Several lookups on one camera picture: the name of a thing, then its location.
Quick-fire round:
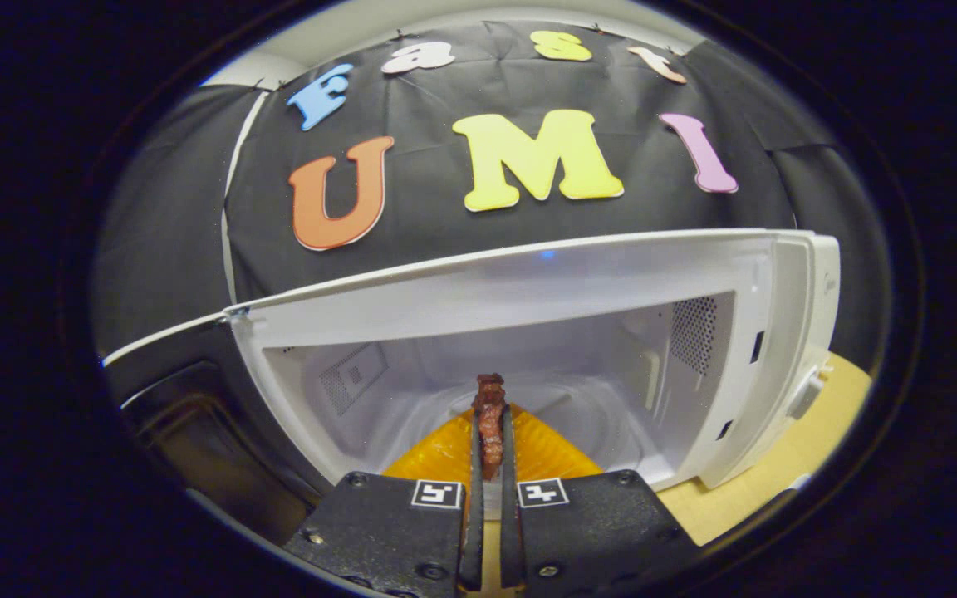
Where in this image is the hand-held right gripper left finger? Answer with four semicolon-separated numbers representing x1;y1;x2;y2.
283;407;485;598

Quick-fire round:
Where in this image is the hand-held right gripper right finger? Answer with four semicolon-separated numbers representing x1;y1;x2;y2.
499;405;699;598

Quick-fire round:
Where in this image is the brown meat piece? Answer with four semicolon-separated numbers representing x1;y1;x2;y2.
473;374;506;481

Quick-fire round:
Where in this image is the white microwave oven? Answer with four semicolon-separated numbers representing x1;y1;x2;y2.
101;228;841;545

